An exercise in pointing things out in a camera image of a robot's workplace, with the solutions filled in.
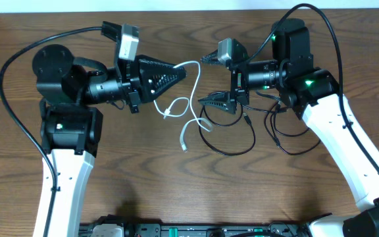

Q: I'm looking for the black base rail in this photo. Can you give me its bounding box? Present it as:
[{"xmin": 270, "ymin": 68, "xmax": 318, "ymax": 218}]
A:
[{"xmin": 78, "ymin": 215, "xmax": 312, "ymax": 237}]

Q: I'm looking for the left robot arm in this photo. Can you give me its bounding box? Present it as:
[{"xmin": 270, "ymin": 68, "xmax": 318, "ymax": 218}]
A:
[{"xmin": 32, "ymin": 33, "xmax": 186, "ymax": 236}]

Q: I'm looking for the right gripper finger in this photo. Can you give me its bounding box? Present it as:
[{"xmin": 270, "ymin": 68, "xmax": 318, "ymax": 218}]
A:
[
  {"xmin": 198, "ymin": 91, "xmax": 236, "ymax": 115},
  {"xmin": 201, "ymin": 50, "xmax": 230, "ymax": 68}
]

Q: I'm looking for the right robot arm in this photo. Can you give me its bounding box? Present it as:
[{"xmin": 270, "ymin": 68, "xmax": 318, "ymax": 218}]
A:
[{"xmin": 200, "ymin": 18, "xmax": 379, "ymax": 236}]

